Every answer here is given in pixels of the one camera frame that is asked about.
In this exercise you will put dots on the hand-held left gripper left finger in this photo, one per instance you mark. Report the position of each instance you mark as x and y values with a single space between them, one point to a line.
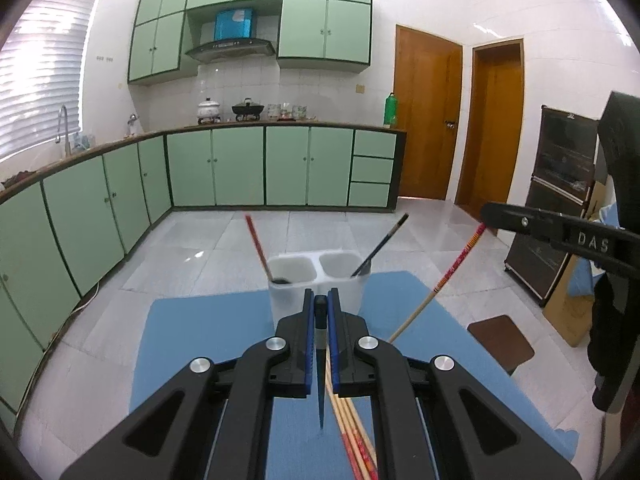
313 330

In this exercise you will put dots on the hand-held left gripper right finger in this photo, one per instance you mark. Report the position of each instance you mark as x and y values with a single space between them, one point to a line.
331 340

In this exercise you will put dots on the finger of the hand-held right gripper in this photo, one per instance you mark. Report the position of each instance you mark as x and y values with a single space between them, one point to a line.
550 232

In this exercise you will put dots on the white two-compartment utensil holder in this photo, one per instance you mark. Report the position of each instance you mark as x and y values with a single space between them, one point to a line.
290 300

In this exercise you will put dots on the bundle of chopsticks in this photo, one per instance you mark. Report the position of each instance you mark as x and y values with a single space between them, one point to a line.
350 435

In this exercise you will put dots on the dark brown chopstick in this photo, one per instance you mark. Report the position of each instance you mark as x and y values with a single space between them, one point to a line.
257 247
380 242

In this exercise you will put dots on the light wooden chopstick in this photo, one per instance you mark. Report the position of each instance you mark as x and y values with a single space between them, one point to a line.
440 282

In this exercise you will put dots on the person's right forearm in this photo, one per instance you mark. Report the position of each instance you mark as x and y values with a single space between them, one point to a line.
607 340

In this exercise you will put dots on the light blue cloth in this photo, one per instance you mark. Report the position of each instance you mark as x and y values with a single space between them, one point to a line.
580 280

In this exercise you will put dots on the black glass-front cabinet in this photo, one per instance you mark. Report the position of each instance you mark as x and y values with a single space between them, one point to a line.
550 170

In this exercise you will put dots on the cardboard box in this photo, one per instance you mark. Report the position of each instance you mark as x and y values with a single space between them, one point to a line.
565 310

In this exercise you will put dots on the blue table mat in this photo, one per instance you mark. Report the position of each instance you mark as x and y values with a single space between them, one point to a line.
200 350

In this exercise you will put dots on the brown stool seat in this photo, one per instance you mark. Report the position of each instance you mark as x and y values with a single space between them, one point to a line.
500 340

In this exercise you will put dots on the closed wooden door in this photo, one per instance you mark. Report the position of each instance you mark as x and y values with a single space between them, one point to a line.
425 110

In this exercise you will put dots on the green base cabinets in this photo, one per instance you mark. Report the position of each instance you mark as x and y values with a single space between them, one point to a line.
240 165

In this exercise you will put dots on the green plastic bottle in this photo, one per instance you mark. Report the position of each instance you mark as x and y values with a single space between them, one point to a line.
390 110

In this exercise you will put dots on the glass jar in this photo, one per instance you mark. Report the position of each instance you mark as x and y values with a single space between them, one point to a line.
273 111
299 112

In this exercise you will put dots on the black wok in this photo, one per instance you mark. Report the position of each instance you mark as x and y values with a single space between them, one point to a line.
247 108

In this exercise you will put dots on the white lidded pot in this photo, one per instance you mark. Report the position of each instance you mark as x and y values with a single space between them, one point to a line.
208 109

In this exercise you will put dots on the metal kettle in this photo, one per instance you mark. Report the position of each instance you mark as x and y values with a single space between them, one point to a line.
132 122

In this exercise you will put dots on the black range hood blue chimney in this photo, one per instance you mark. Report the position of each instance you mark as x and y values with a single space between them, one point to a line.
230 50

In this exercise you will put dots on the chrome kitchen faucet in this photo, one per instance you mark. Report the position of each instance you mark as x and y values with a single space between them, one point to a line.
65 135

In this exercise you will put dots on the cloth rags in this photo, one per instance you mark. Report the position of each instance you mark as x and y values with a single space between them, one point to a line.
17 179

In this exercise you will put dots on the white window blind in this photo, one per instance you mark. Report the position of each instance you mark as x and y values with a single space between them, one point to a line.
45 70

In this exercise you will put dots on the wooden door frame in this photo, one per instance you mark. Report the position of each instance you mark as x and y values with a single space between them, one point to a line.
492 135

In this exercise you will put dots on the green wall cabinets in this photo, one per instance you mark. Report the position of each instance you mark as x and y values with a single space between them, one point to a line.
325 30

